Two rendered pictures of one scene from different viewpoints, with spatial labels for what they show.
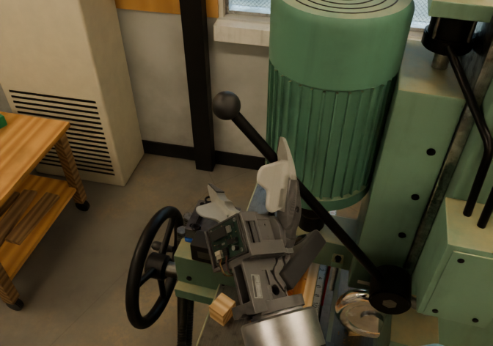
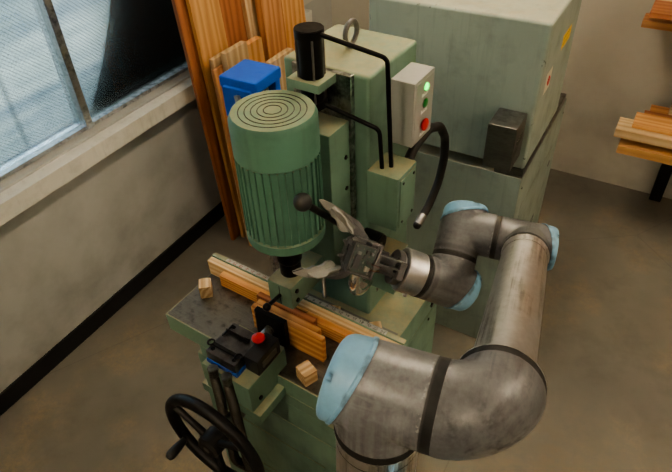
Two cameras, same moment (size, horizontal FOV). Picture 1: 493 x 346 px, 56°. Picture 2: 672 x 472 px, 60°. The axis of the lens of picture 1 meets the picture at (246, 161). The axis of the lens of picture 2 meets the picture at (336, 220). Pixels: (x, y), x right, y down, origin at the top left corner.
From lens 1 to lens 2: 0.88 m
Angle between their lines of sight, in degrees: 53
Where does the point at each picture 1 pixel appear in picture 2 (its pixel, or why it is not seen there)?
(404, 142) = (336, 162)
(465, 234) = (394, 173)
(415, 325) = (389, 246)
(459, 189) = (369, 161)
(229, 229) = (360, 251)
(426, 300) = (397, 219)
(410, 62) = not seen: hidden behind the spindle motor
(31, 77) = not seen: outside the picture
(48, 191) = not seen: outside the picture
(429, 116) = (340, 139)
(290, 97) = (294, 182)
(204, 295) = (277, 394)
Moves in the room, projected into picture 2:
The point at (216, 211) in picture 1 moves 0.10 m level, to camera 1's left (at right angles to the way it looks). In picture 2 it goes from (320, 272) to (303, 309)
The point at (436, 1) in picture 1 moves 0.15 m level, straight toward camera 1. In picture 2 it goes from (319, 85) to (380, 107)
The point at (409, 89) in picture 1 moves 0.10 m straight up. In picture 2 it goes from (330, 133) to (328, 89)
